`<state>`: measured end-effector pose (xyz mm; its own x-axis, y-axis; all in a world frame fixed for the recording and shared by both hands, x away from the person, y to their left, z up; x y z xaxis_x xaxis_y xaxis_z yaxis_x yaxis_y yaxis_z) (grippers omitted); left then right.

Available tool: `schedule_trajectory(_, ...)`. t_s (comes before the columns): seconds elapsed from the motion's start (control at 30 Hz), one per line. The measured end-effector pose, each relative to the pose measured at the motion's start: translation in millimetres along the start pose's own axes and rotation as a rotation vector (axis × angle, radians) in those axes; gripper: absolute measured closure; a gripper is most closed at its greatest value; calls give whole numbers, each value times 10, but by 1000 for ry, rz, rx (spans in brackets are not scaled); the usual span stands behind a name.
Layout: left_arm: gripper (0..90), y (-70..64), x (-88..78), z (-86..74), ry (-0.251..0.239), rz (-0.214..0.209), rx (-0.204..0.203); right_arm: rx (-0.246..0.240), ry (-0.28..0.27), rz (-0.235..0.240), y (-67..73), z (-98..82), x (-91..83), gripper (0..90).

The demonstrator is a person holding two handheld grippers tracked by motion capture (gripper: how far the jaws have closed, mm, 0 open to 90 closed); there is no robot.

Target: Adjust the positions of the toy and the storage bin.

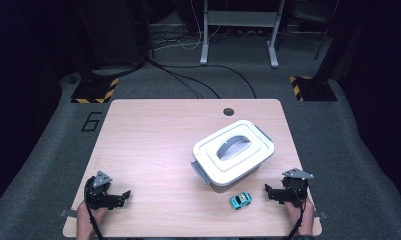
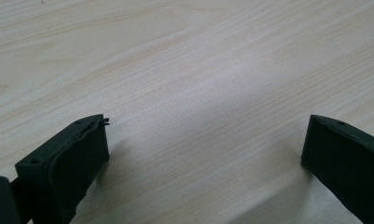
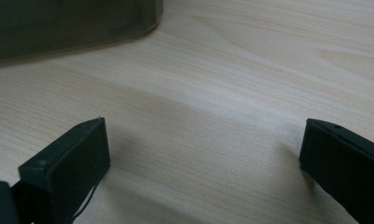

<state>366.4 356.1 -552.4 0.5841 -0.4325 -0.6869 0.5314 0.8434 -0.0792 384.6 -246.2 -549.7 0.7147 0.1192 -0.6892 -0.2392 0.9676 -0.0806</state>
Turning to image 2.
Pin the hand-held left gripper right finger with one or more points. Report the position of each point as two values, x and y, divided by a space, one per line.
346 161

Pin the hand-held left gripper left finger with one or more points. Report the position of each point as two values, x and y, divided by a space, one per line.
69 168

